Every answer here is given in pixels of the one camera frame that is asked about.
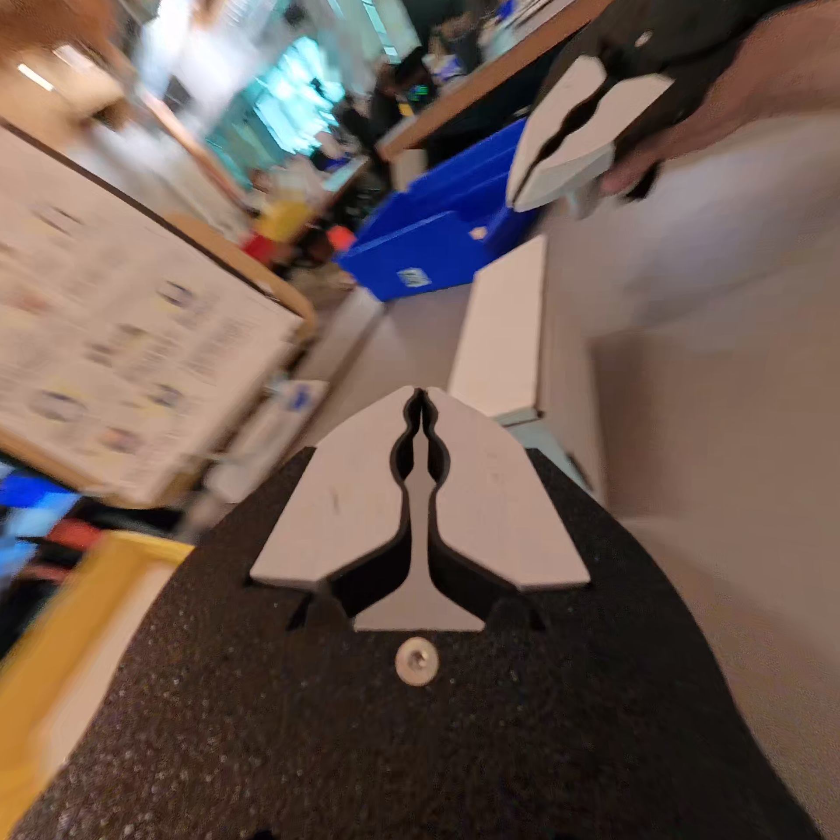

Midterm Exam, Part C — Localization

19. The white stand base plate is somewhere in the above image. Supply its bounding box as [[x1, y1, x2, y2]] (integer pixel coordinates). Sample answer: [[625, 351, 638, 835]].
[[206, 378, 329, 504]]

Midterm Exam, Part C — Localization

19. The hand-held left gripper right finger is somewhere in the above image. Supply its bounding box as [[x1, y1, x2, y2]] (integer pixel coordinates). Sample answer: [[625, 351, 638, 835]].
[[424, 387, 592, 616]]

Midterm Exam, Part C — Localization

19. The blue plastic bin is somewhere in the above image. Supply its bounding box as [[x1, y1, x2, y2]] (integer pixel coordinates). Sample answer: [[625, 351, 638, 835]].
[[337, 118, 547, 303]]

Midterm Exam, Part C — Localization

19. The person's right hand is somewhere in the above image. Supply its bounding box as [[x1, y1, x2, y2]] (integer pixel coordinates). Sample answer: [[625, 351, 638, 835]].
[[600, 0, 840, 198]]

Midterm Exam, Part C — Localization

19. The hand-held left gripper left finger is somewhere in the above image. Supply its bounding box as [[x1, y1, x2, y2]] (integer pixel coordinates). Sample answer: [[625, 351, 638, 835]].
[[249, 386, 421, 613]]

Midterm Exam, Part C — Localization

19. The long table with brown edge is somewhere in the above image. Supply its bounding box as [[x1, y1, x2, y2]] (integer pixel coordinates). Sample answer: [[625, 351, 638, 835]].
[[377, 0, 613, 163]]

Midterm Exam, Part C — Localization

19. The small yellow plastic bin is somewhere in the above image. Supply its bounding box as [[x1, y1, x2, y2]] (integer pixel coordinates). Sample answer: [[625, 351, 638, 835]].
[[257, 198, 311, 244]]

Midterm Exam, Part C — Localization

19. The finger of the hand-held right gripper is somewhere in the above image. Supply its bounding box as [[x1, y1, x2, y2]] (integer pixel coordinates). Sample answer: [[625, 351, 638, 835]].
[[505, 55, 607, 202], [514, 73, 677, 219]]

